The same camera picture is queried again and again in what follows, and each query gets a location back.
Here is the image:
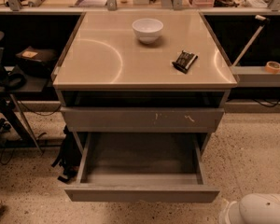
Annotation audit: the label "white bowl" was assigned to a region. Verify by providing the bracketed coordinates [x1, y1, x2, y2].
[133, 18, 163, 44]

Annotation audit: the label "black bag with label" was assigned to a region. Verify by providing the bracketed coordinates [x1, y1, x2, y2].
[16, 47, 58, 78]

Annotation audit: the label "white stick with black tip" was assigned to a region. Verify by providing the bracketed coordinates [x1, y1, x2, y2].
[231, 15, 270, 66]

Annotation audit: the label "tape roll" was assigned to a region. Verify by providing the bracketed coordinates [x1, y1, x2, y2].
[265, 61, 280, 74]

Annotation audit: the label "grey drawer cabinet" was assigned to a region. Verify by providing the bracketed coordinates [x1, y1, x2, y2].
[53, 9, 237, 147]

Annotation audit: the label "black side stand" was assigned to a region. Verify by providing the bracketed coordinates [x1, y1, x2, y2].
[0, 31, 43, 153]

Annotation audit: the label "black headphones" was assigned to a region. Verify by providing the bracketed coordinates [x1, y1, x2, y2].
[0, 64, 26, 90]

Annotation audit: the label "black snack packet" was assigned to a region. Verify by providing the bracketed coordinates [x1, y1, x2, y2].
[172, 50, 198, 74]

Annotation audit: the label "black backpack on floor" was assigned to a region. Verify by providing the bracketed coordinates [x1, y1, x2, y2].
[51, 127, 82, 183]

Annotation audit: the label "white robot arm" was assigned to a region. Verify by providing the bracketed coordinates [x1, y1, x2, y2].
[218, 193, 280, 224]

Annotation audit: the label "grey drawer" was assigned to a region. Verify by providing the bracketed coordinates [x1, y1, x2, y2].
[61, 107, 224, 133]
[65, 133, 219, 203]

